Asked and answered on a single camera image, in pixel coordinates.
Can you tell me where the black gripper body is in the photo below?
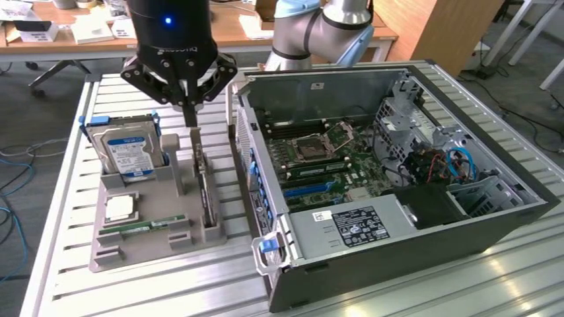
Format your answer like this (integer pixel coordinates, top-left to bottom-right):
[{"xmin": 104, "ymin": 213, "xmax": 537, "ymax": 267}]
[{"xmin": 126, "ymin": 0, "xmax": 220, "ymax": 84}]

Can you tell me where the black graphics card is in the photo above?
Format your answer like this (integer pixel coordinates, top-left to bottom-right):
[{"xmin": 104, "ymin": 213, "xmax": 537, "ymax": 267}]
[{"xmin": 188, "ymin": 126, "xmax": 221, "ymax": 229}]

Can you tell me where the white labelled carton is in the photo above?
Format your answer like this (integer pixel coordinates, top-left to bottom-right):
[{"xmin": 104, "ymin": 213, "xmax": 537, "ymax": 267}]
[{"xmin": 110, "ymin": 18, "xmax": 138, "ymax": 40}]

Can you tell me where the white paper stack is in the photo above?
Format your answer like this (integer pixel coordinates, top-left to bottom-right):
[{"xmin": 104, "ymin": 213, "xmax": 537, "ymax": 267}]
[{"xmin": 238, "ymin": 15, "xmax": 277, "ymax": 41}]

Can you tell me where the white open box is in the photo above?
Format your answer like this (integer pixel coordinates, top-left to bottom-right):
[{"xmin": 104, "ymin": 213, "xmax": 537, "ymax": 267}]
[{"xmin": 72, "ymin": 15, "xmax": 116, "ymax": 45}]

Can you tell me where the brown cardboard box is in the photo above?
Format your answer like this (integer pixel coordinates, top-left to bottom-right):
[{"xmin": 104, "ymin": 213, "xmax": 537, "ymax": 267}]
[{"xmin": 254, "ymin": 0, "xmax": 277, "ymax": 22}]

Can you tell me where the hard disk blue carrier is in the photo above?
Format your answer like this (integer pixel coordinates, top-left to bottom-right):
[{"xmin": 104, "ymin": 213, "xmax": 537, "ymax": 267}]
[{"xmin": 77, "ymin": 112, "xmax": 170, "ymax": 182}]

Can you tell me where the wooden desk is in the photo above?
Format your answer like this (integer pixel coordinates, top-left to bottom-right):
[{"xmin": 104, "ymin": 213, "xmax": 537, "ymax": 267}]
[{"xmin": 0, "ymin": 0, "xmax": 400, "ymax": 72}]

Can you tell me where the black castor leg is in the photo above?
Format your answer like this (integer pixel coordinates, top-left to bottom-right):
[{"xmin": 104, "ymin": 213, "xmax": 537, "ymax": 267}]
[{"xmin": 25, "ymin": 59, "xmax": 93, "ymax": 98}]

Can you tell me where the black and white box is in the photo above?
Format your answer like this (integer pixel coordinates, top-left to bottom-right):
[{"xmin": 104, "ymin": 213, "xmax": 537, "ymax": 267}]
[{"xmin": 12, "ymin": 20, "xmax": 60, "ymax": 43}]

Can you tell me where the CPU socket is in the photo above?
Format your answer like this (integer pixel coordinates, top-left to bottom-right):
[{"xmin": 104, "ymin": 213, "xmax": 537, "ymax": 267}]
[{"xmin": 293, "ymin": 133, "xmax": 338, "ymax": 162}]

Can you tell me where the metal socket cover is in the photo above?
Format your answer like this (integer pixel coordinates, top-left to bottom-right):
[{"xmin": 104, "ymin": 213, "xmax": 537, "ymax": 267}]
[{"xmin": 325, "ymin": 121, "xmax": 356, "ymax": 153}]

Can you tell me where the grey parts rack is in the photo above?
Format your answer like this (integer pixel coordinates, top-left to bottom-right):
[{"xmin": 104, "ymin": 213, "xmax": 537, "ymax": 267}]
[{"xmin": 86, "ymin": 133, "xmax": 229, "ymax": 273}]

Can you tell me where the green RAM stick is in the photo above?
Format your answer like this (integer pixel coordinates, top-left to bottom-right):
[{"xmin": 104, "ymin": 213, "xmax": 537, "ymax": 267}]
[
  {"xmin": 285, "ymin": 159, "xmax": 349, "ymax": 179},
  {"xmin": 98, "ymin": 214, "xmax": 185, "ymax": 236}
]

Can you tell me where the silver CPU chip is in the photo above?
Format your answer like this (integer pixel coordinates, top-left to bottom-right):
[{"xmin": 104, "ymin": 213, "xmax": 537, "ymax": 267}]
[{"xmin": 104, "ymin": 195, "xmax": 141, "ymax": 223}]

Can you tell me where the blue expansion slot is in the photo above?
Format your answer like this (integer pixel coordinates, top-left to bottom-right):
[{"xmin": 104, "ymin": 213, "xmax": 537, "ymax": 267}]
[{"xmin": 281, "ymin": 180, "xmax": 336, "ymax": 199}]

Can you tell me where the green motherboard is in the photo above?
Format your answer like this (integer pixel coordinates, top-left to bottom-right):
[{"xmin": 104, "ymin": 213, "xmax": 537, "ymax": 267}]
[{"xmin": 262, "ymin": 117, "xmax": 397, "ymax": 213}]

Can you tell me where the silver perforated disk bay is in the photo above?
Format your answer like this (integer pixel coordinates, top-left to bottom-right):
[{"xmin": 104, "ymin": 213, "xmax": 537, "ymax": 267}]
[{"xmin": 373, "ymin": 96, "xmax": 441, "ymax": 168}]

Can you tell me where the silver chipset heat sink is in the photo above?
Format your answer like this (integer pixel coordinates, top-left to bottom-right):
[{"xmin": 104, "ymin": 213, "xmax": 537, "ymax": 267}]
[{"xmin": 346, "ymin": 188, "xmax": 372, "ymax": 203}]

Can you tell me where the grey power supply unit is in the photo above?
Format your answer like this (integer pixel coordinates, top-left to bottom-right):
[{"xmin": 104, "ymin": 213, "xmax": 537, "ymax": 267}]
[{"xmin": 285, "ymin": 193, "xmax": 418, "ymax": 262}]

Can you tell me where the wooden cabinet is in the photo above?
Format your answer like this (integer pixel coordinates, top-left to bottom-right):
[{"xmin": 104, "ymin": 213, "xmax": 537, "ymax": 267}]
[{"xmin": 372, "ymin": 0, "xmax": 505, "ymax": 77}]

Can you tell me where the black power strip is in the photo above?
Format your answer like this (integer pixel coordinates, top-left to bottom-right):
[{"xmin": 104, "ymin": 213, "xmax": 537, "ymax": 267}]
[{"xmin": 457, "ymin": 67, "xmax": 494, "ymax": 81}]

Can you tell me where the silver disk bay carrier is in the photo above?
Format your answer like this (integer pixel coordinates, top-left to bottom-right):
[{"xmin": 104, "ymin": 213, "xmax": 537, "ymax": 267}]
[{"xmin": 445, "ymin": 176, "xmax": 526, "ymax": 218}]

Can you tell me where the black open PC case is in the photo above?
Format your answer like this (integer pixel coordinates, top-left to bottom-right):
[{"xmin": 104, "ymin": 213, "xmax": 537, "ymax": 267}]
[{"xmin": 224, "ymin": 59, "xmax": 561, "ymax": 314}]

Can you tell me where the white floor cable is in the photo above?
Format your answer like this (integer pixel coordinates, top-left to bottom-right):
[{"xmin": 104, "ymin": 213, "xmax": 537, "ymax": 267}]
[{"xmin": 0, "ymin": 138, "xmax": 66, "ymax": 159}]

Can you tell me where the blue floor cable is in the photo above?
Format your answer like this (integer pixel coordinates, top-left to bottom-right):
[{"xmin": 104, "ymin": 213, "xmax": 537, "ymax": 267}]
[{"xmin": 0, "ymin": 157, "xmax": 34, "ymax": 283}]

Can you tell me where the red wire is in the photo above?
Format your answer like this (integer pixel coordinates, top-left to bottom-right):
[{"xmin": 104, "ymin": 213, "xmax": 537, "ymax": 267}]
[{"xmin": 430, "ymin": 152, "xmax": 445, "ymax": 183}]

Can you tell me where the blue wire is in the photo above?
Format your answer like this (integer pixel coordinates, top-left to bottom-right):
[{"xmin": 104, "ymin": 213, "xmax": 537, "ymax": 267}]
[{"xmin": 444, "ymin": 147, "xmax": 480, "ymax": 182}]

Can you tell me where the white table frame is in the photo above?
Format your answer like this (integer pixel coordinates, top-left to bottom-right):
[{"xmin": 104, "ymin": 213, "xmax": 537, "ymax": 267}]
[{"xmin": 482, "ymin": 0, "xmax": 564, "ymax": 92}]

